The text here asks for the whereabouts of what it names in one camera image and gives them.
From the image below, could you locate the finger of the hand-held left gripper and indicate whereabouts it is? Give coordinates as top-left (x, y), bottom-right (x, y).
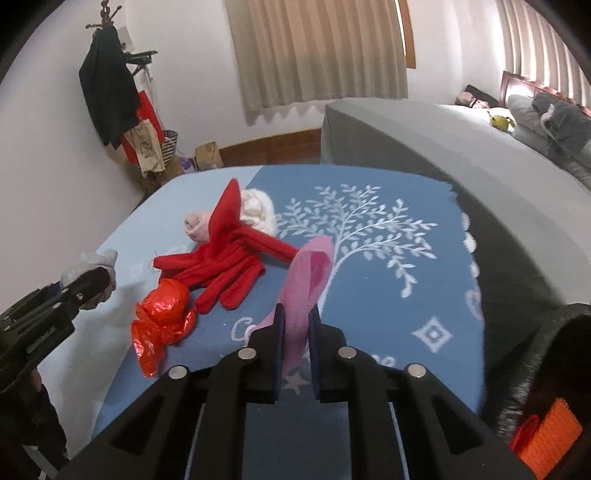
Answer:
top-left (60, 268), bottom-right (112, 315)

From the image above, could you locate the blue tree print tablecloth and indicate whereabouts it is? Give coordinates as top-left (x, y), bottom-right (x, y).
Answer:
top-left (90, 164), bottom-right (488, 480)

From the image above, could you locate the narrow beige curtain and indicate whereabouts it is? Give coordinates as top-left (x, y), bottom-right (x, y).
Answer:
top-left (496, 0), bottom-right (591, 93)

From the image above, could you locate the red glove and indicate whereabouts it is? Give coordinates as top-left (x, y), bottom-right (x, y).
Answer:
top-left (153, 247), bottom-right (266, 311)
top-left (203, 178), bottom-right (300, 264)

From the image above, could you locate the striped bag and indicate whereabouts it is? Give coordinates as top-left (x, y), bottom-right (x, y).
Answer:
top-left (161, 130), bottom-right (182, 171)

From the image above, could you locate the pink mesh cloth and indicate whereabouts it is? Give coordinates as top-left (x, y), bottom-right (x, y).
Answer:
top-left (252, 235), bottom-right (334, 377)

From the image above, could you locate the bed with grey sheet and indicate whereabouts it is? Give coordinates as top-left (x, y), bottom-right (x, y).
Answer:
top-left (320, 97), bottom-right (591, 324)

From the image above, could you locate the folded light grey duvet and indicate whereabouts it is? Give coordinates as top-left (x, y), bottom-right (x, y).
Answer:
top-left (512, 129), bottom-right (591, 188)

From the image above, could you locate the red plastic bag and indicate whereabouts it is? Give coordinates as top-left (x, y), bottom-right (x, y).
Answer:
top-left (130, 278), bottom-right (198, 378)

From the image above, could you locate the dark grey blanket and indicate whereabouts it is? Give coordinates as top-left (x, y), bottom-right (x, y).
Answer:
top-left (531, 91), bottom-right (591, 155)

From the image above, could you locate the pink sock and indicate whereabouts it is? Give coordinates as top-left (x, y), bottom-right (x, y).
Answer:
top-left (184, 210), bottom-right (218, 243)

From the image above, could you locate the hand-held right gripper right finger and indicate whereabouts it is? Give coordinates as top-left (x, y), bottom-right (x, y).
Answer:
top-left (308, 307), bottom-right (536, 480)

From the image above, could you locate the wide beige curtain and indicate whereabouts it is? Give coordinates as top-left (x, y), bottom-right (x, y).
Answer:
top-left (225, 0), bottom-right (409, 127)

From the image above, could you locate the trash bin with black liner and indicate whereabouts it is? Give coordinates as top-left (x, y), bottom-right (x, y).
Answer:
top-left (480, 302), bottom-right (591, 480)

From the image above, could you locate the black bag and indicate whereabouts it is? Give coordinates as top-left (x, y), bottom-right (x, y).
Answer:
top-left (464, 84), bottom-right (499, 109)

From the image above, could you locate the brown paper bag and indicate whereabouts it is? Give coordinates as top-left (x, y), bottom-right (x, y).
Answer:
top-left (195, 142), bottom-right (225, 171)

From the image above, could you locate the light grey pillow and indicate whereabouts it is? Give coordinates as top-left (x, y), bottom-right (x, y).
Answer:
top-left (505, 95), bottom-right (591, 153)

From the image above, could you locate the black clothes hanger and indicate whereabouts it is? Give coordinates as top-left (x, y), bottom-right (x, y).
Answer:
top-left (121, 48), bottom-right (158, 75)

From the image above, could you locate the beige tote bag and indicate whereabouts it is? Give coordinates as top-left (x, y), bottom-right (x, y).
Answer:
top-left (127, 117), bottom-right (166, 178)

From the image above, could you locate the orange knitted cloth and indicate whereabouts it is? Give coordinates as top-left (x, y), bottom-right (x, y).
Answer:
top-left (510, 397), bottom-right (583, 478)

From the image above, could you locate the grey sock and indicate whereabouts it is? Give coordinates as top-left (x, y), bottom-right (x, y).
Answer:
top-left (60, 249), bottom-right (118, 311)

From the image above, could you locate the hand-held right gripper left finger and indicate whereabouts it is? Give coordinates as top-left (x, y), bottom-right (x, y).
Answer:
top-left (58, 302), bottom-right (284, 480)

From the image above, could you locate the wooden coat rack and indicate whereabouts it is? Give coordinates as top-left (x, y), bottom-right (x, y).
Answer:
top-left (95, 0), bottom-right (185, 185)

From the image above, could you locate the black coat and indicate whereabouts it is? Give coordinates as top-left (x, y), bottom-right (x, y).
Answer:
top-left (78, 25), bottom-right (141, 149)

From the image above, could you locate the wooden window frame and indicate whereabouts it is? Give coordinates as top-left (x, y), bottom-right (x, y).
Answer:
top-left (397, 0), bottom-right (417, 70)

